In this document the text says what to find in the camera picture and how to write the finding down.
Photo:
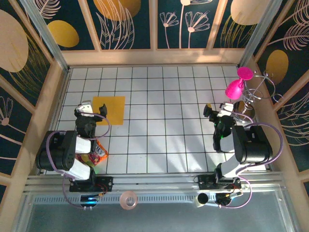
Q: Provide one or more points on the yellow square paper sheet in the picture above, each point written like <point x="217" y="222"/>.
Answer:
<point x="116" y="108"/>

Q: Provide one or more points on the pink plastic goblet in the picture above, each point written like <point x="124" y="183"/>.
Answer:
<point x="233" y="90"/>

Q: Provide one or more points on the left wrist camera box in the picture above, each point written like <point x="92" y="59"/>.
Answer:
<point x="84" y="108"/>

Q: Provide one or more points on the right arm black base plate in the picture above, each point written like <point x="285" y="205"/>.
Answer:
<point x="205" y="182"/>

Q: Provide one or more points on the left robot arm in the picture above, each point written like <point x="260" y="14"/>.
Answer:
<point x="60" y="149"/>

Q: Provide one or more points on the aluminium side rail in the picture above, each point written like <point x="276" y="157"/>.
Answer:
<point x="55" y="120"/>

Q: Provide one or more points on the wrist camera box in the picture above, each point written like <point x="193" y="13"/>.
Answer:
<point x="84" y="108"/>
<point x="227" y="108"/>

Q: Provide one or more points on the aluminium frame post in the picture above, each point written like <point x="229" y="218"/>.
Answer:
<point x="44" y="31"/>
<point x="259" y="31"/>

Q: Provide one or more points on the perforated metal strip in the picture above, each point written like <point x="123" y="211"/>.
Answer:
<point x="164" y="199"/>

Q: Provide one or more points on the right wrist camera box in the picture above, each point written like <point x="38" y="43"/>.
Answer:
<point x="227" y="108"/>

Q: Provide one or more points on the black controller board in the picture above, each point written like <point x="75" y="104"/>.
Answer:
<point x="227" y="199"/>
<point x="89" y="200"/>

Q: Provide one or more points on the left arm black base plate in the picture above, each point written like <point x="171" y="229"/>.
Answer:
<point x="106" y="183"/>

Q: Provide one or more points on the aluminium front rail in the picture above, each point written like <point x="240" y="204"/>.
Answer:
<point x="157" y="180"/>

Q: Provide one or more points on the white cup on rail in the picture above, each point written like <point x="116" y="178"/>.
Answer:
<point x="202" y="199"/>

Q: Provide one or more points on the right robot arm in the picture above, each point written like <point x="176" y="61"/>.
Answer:
<point x="253" y="147"/>

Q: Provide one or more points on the grey metal shelf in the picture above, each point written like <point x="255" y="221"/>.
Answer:
<point x="157" y="217"/>

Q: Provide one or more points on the red orange snack bag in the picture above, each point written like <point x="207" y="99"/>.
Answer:
<point x="100" y="154"/>

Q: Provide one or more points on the pink tape roll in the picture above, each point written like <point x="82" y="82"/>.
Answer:
<point x="129" y="200"/>

